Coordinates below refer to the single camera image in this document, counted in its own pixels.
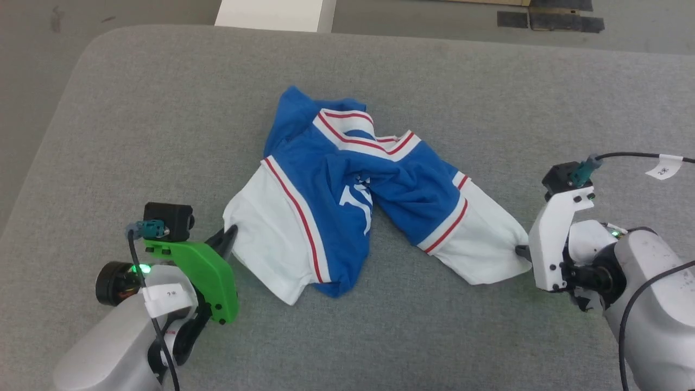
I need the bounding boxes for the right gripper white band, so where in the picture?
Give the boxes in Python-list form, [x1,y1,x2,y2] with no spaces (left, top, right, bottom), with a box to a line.
[515,186,625,313]

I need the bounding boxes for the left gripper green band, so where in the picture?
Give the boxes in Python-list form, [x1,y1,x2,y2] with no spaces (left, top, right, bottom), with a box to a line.
[96,224,239,363]

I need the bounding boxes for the blue white jersey red stripes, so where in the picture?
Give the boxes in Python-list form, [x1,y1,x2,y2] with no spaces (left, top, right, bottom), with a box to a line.
[223,86,532,306]

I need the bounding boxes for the small black floor mat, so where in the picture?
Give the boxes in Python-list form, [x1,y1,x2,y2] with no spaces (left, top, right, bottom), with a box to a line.
[497,11,529,29]

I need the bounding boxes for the long black floor mat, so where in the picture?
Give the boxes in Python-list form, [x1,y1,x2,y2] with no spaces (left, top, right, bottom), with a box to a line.
[529,14,605,33]
[529,0,593,11]

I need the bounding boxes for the white box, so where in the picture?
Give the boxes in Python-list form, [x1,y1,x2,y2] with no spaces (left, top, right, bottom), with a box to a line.
[214,0,337,33]

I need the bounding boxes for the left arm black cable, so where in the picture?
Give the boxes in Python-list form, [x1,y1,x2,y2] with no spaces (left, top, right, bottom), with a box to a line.
[126,219,181,391]

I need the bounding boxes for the white tag on left cable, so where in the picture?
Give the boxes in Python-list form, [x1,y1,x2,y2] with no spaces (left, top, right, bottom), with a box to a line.
[141,283,193,318]

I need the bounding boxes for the white tag on cable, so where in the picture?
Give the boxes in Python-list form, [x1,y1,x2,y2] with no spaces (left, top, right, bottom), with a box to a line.
[645,154,684,180]
[141,283,193,318]

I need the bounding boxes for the white tag on right cable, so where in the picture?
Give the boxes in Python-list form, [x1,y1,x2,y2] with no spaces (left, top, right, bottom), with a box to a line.
[645,154,684,180]

